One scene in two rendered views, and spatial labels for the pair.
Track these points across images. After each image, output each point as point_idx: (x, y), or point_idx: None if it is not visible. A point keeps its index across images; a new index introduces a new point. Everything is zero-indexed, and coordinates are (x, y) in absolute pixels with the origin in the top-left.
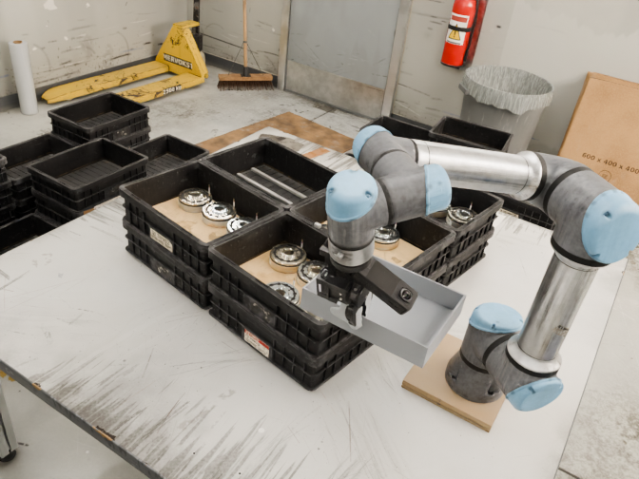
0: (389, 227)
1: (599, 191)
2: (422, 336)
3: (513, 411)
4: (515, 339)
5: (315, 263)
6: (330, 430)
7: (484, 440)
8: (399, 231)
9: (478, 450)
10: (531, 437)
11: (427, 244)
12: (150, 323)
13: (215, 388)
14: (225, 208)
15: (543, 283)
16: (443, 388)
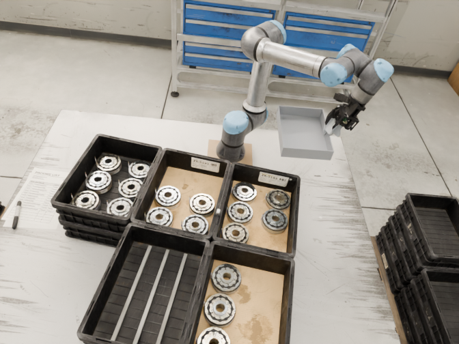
0: (157, 194)
1: (274, 26)
2: (304, 120)
3: None
4: (256, 108)
5: (232, 216)
6: None
7: (256, 147)
8: (154, 190)
9: (262, 148)
10: None
11: (162, 172)
12: (313, 312)
13: (319, 247)
14: (216, 302)
15: (266, 76)
16: (244, 161)
